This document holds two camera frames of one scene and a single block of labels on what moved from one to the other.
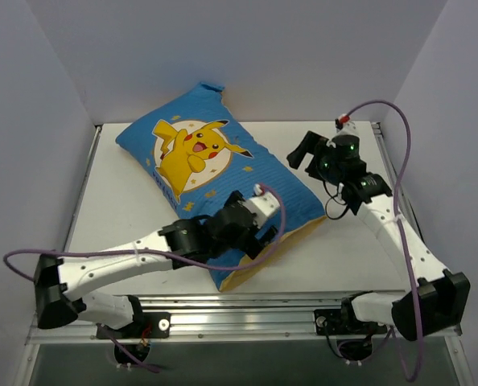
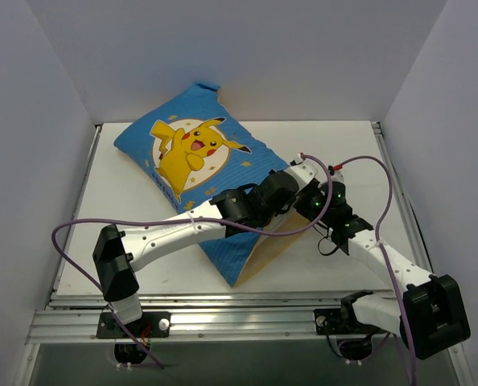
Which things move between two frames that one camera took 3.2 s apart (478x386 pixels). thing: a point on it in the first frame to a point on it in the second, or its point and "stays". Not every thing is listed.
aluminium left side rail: x=83 y=187 stays
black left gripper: x=246 y=224 to x=289 y=199
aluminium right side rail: x=394 y=181 stays
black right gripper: x=315 y=153 to x=307 y=199
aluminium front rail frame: x=241 y=318 stays
